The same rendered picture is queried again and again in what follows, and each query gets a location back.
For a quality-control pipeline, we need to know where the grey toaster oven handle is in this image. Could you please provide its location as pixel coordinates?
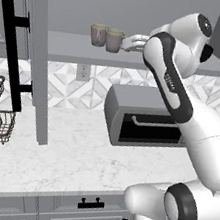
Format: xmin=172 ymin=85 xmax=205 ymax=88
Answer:
xmin=130 ymin=114 xmax=183 ymax=134

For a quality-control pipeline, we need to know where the long black cabinet door handle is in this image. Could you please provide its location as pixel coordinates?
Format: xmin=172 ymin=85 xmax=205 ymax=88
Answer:
xmin=0 ymin=0 xmax=49 ymax=116

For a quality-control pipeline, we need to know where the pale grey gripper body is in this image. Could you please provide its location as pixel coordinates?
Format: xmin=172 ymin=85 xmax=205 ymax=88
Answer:
xmin=120 ymin=31 xmax=151 ymax=56

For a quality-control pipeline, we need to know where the pink mug with green rim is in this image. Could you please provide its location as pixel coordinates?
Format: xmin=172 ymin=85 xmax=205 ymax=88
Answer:
xmin=87 ymin=22 xmax=111 ymax=50
xmin=103 ymin=27 xmax=127 ymax=55

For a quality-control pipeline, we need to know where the white wall outlet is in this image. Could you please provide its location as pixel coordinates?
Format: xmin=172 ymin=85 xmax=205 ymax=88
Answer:
xmin=75 ymin=62 xmax=93 ymax=83

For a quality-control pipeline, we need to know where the grey cabinet shelf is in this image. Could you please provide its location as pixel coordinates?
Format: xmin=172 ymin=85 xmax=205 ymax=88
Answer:
xmin=42 ymin=26 xmax=220 ymax=90

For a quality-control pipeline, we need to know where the grey open cabinet door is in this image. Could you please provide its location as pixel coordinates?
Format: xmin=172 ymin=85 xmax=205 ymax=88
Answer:
xmin=0 ymin=0 xmax=73 ymax=147

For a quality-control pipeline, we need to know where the grey toaster oven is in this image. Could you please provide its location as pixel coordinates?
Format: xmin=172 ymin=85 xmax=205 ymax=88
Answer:
xmin=97 ymin=78 xmax=220 ymax=165

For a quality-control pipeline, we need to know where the black drawer handle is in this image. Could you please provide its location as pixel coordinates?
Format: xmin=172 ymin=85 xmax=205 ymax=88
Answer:
xmin=76 ymin=193 xmax=106 ymax=213

